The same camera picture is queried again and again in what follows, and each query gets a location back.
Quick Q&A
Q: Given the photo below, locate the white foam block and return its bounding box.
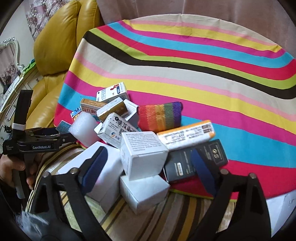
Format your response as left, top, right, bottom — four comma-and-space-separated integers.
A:
69, 112, 100, 148

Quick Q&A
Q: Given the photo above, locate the white box pink stain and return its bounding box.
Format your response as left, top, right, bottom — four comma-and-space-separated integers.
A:
57, 142, 123, 213

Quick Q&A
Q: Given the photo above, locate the white medicine box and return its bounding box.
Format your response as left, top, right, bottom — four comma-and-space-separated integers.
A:
94, 113, 138, 149

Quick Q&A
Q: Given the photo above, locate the white blue red box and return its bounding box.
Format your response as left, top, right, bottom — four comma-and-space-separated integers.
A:
96, 82, 130, 103

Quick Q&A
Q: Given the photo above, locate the gold white small box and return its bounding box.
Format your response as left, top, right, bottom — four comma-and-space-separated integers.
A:
96, 97, 128, 123

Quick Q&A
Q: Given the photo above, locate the black cosmetic box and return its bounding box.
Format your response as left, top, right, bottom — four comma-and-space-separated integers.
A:
163, 139, 228, 183

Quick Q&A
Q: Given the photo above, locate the white cube box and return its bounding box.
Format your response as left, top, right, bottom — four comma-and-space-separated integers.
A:
120, 175, 170, 214
120, 131, 169, 181

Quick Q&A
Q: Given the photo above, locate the orange tissue pack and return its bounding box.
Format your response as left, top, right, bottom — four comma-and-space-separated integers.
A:
157, 120, 216, 151

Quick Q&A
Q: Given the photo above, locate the rainbow woven strap roll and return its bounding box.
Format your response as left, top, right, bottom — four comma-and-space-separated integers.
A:
137, 101, 183, 134

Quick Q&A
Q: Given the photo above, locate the small blue packet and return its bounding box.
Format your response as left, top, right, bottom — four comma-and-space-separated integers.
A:
56, 120, 71, 134

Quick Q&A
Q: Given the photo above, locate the small white printed box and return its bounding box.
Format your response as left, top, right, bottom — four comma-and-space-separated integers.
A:
121, 99, 139, 128

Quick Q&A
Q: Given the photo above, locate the person's left hand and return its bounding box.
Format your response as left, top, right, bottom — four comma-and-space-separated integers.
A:
1, 155, 38, 190

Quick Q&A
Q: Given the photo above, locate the purple white storage box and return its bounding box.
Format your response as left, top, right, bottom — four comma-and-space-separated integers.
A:
266, 190, 295, 236

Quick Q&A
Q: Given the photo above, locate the yellow leather armchair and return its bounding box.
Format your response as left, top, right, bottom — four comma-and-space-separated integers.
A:
26, 1, 102, 128

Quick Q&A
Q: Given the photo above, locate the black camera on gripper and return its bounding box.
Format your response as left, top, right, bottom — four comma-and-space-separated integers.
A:
12, 90, 33, 131

